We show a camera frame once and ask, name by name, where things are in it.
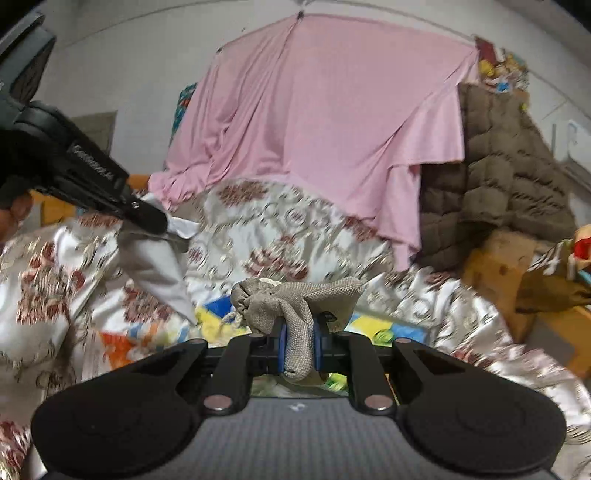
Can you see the cartoon wall poster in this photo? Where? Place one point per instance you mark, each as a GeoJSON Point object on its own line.
{"type": "Point", "coordinates": [503, 69]}

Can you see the narrow colourful wall poster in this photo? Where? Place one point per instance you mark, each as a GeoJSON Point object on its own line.
{"type": "Point", "coordinates": [184, 106]}

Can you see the colourful patchwork cloth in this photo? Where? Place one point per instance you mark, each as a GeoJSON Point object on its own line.
{"type": "Point", "coordinates": [554, 286]}

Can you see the person's left hand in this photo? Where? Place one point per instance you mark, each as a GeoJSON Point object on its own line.
{"type": "Point", "coordinates": [16, 217]}

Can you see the brown quilted jacket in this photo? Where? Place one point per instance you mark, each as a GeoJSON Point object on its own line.
{"type": "Point", "coordinates": [508, 175]}

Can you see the grey box with colourful lining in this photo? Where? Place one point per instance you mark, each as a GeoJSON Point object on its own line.
{"type": "Point", "coordinates": [392, 330]}

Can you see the pink hanging sheet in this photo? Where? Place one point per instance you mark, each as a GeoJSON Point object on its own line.
{"type": "Point", "coordinates": [323, 115]}

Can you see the white air conditioner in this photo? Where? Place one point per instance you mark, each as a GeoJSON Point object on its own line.
{"type": "Point", "coordinates": [577, 152]}

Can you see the light grey cloth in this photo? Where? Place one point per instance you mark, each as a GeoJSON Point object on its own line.
{"type": "Point", "coordinates": [157, 272]}

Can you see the wooden bed rail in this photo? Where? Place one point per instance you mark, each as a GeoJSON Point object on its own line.
{"type": "Point", "coordinates": [55, 210]}

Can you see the wooden slatted bed frame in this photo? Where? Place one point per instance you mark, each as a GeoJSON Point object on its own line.
{"type": "Point", "coordinates": [568, 341]}

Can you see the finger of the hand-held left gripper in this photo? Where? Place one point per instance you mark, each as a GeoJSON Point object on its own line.
{"type": "Point", "coordinates": [147, 217]}

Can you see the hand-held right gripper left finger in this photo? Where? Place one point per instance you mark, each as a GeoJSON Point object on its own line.
{"type": "Point", "coordinates": [282, 350]}

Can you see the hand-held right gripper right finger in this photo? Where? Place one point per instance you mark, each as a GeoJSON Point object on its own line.
{"type": "Point", "coordinates": [319, 350]}

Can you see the floral satin blanket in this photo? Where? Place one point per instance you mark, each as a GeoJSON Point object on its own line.
{"type": "Point", "coordinates": [277, 230]}

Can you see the cardboard box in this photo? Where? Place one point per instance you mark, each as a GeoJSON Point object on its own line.
{"type": "Point", "coordinates": [512, 249]}

